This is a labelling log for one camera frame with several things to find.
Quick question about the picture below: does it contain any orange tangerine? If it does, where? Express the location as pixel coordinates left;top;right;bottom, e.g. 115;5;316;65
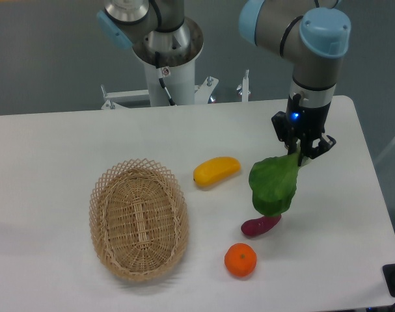
224;243;257;278

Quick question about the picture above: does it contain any purple sweet potato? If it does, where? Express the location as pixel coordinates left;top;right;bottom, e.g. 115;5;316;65
241;215;282;237

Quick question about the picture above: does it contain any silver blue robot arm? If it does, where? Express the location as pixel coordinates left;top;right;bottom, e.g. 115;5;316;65
96;1;351;161

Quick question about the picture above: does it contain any white metal base frame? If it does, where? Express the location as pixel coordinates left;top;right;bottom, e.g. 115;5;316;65
100;69;252;110

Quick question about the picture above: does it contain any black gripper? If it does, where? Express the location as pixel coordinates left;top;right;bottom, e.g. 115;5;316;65
271;93;336;159

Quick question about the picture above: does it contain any green leafy vegetable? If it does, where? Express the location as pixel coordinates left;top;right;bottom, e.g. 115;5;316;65
249;150;301;217

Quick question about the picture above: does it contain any woven wicker basket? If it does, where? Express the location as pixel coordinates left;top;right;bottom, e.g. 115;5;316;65
89;159;189;282

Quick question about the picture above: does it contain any yellow mango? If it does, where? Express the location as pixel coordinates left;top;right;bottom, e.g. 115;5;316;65
193;156;241;187

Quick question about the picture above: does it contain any black cable on pedestal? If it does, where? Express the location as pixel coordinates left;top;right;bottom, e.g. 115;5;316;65
154;51;176;107

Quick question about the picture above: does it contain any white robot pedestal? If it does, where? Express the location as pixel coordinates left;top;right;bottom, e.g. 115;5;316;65
131;18;204;107

